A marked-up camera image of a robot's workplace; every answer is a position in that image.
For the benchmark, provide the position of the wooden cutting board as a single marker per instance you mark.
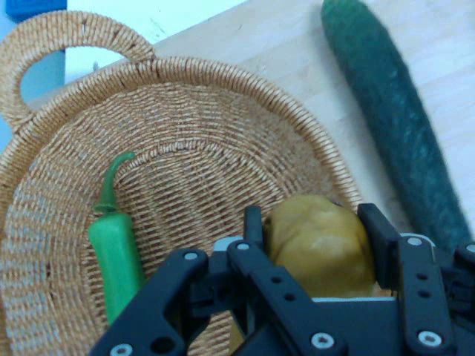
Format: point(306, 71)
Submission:
point(289, 48)

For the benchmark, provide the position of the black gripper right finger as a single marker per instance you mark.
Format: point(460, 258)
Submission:
point(419, 282)

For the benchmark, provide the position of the green toy chili pepper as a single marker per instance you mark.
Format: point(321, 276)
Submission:
point(115, 252)

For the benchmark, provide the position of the dark blue foam mat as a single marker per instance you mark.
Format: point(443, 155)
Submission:
point(33, 5)

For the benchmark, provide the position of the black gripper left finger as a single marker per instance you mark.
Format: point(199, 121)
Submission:
point(282, 293)

